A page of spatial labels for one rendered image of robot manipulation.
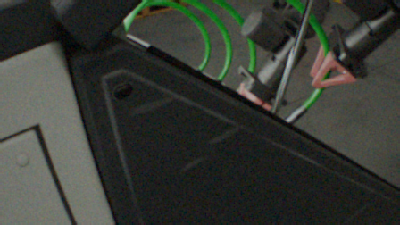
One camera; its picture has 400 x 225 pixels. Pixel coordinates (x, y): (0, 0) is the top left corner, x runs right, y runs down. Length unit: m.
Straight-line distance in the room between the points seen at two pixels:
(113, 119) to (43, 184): 0.07
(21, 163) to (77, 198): 0.05
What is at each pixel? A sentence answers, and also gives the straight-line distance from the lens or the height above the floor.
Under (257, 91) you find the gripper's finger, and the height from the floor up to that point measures 1.17.
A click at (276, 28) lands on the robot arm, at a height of 1.28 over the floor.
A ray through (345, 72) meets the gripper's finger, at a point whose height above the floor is 1.24.
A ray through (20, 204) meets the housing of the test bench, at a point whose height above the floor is 1.37.
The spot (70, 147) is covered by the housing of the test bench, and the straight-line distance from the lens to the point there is 0.28.
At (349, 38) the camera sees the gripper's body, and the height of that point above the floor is 1.29.
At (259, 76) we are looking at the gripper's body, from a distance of 0.80.
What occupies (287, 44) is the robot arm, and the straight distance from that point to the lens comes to 0.79.
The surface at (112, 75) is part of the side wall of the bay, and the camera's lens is 0.27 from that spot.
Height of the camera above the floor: 1.54
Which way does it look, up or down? 30 degrees down
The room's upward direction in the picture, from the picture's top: 8 degrees counter-clockwise
